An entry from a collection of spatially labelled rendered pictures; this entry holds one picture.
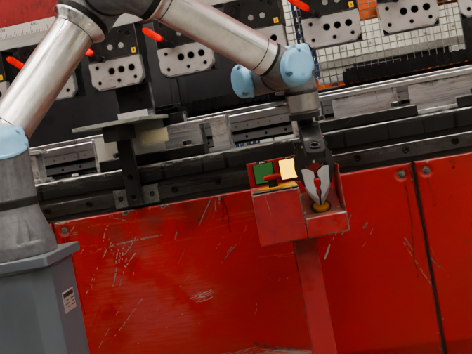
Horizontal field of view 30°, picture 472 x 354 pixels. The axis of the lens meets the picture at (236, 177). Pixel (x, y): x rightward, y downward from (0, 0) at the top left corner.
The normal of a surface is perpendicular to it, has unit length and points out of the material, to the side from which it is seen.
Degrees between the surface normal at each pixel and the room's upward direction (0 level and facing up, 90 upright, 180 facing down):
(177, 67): 90
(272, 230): 90
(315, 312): 90
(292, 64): 91
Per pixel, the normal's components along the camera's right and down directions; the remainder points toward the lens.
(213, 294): -0.23, 0.08
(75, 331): 0.98, -0.17
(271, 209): 0.00, 0.05
